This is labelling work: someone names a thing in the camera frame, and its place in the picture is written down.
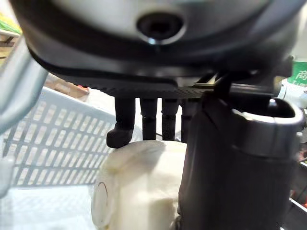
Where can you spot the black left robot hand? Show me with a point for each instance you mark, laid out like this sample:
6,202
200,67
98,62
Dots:
148,62

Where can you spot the white napa cabbage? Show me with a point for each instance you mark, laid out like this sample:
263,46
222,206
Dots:
139,179

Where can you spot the pale blue plastic basket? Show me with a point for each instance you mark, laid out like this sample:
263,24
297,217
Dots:
60,143

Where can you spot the wooden produce shelf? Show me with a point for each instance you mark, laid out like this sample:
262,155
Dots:
7,36

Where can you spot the green sign with white text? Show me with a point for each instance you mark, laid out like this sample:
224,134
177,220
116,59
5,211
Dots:
298,72

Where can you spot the metal rack edge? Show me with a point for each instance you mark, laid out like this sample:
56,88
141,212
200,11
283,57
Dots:
299,206

